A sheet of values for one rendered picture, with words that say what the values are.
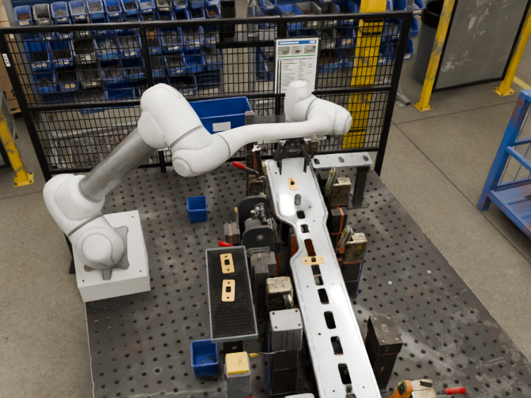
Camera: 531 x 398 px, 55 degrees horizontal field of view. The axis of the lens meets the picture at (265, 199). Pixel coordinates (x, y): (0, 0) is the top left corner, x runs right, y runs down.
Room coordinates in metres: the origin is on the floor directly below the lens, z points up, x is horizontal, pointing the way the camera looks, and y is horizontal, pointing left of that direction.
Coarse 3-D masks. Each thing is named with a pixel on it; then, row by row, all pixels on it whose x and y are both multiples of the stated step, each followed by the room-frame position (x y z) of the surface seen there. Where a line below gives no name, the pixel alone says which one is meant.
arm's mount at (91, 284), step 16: (112, 224) 1.53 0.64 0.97; (128, 224) 1.54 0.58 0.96; (128, 240) 1.49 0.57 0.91; (144, 240) 1.59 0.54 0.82; (128, 256) 1.45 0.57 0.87; (144, 256) 1.45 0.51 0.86; (80, 272) 1.37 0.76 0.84; (96, 272) 1.38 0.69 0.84; (112, 272) 1.39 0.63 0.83; (128, 272) 1.40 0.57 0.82; (144, 272) 1.40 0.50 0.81; (80, 288) 1.33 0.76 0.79; (96, 288) 1.35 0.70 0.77; (112, 288) 1.36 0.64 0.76; (128, 288) 1.38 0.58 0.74; (144, 288) 1.39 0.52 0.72
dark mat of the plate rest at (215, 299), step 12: (216, 252) 1.20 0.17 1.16; (228, 252) 1.21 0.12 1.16; (240, 252) 1.21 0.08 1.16; (216, 264) 1.15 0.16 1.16; (240, 264) 1.15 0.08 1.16; (216, 276) 1.09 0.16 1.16; (228, 276) 1.10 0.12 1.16; (240, 276) 1.10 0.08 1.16; (216, 288) 1.05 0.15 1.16; (240, 288) 1.05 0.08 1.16; (216, 300) 1.00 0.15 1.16; (240, 300) 1.00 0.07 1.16; (216, 312) 0.95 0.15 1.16; (228, 312) 0.95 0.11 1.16; (240, 312) 0.95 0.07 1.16; (252, 312) 0.96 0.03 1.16; (216, 324) 0.91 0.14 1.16; (228, 324) 0.91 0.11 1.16; (240, 324) 0.91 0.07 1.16; (252, 324) 0.91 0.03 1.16; (216, 336) 0.87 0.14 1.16; (228, 336) 0.87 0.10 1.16
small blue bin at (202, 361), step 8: (192, 344) 1.08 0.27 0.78; (200, 344) 1.09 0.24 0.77; (208, 344) 1.10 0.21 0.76; (216, 344) 1.08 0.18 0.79; (192, 352) 1.05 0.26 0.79; (200, 352) 1.09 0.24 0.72; (208, 352) 1.09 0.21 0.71; (216, 352) 1.07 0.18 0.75; (192, 360) 1.01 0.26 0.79; (200, 360) 1.06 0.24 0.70; (208, 360) 1.06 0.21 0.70; (216, 360) 1.06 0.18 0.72; (200, 368) 0.99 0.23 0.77; (208, 368) 1.00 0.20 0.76; (216, 368) 1.00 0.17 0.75; (200, 376) 1.00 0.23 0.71
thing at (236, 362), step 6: (228, 354) 0.81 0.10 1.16; (234, 354) 0.81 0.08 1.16; (240, 354) 0.81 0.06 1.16; (246, 354) 0.81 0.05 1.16; (228, 360) 0.79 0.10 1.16; (234, 360) 0.79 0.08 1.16; (240, 360) 0.79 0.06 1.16; (246, 360) 0.79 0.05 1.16; (228, 366) 0.77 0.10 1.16; (234, 366) 0.77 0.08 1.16; (240, 366) 0.77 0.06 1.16; (246, 366) 0.77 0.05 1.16; (228, 372) 0.75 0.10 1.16; (234, 372) 0.75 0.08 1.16; (240, 372) 0.76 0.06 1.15
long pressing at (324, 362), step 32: (288, 160) 1.95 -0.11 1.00; (288, 192) 1.72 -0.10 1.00; (320, 192) 1.73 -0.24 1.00; (288, 224) 1.52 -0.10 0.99; (320, 224) 1.52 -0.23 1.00; (320, 288) 1.18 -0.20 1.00; (320, 320) 1.04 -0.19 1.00; (352, 320) 1.05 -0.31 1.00; (320, 352) 0.92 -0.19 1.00; (352, 352) 0.92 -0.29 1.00; (320, 384) 0.81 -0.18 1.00; (352, 384) 0.81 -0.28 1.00
